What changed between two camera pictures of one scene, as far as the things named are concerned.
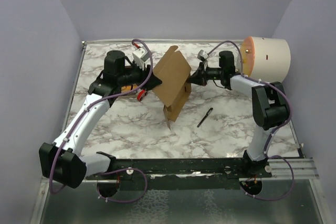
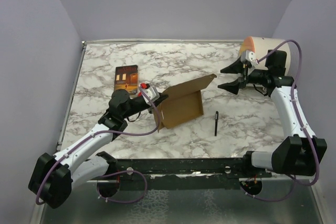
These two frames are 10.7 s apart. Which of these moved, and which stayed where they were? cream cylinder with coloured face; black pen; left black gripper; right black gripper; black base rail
Moved: right black gripper; black pen; left black gripper
Stayed: cream cylinder with coloured face; black base rail
